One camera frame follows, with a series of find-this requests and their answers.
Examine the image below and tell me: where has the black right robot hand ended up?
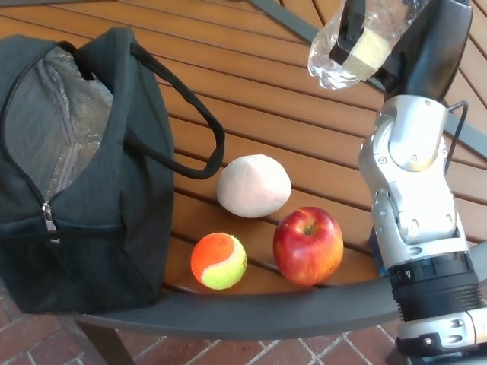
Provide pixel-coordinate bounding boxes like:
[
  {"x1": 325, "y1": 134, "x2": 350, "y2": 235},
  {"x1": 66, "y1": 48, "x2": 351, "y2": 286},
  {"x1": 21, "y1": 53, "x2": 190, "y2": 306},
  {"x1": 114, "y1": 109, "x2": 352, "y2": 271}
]
[{"x1": 329, "y1": 0, "x2": 475, "y2": 106}]

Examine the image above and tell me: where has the clear plastic water bottle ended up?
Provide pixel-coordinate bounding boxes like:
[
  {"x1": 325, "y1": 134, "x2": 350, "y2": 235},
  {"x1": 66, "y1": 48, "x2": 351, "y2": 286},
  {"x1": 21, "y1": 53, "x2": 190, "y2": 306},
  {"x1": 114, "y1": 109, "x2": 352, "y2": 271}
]
[{"x1": 307, "y1": 0, "x2": 431, "y2": 91}]

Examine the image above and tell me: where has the blue rubik cube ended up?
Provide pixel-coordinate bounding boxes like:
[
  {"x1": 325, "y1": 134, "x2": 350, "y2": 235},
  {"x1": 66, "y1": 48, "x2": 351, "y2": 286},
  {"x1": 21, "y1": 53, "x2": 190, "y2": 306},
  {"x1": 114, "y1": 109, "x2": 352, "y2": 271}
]
[{"x1": 368, "y1": 231, "x2": 389, "y2": 277}]

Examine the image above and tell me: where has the red apple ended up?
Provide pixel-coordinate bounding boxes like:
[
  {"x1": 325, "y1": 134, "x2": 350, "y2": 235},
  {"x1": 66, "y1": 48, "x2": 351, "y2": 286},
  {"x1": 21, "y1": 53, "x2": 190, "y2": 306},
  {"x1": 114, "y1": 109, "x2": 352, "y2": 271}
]
[{"x1": 272, "y1": 206, "x2": 345, "y2": 287}]

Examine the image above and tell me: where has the white round soft toy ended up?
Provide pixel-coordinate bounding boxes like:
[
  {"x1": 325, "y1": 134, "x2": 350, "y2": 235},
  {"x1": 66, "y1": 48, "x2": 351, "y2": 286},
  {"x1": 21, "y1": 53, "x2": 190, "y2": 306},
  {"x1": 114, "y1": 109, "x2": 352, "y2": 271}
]
[{"x1": 216, "y1": 154, "x2": 293, "y2": 219}]

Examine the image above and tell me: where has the orange and yellow tennis ball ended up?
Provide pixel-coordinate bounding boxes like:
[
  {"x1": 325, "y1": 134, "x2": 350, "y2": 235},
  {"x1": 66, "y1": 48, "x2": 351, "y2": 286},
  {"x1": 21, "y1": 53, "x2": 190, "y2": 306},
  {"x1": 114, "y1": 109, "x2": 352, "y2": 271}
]
[{"x1": 190, "y1": 232, "x2": 247, "y2": 290}]

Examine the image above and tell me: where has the dark grey insulated lunch bag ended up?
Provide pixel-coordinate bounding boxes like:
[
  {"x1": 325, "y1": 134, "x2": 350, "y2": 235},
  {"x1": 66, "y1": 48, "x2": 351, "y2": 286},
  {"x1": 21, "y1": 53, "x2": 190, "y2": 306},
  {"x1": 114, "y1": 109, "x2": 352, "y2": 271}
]
[{"x1": 0, "y1": 28, "x2": 226, "y2": 316}]

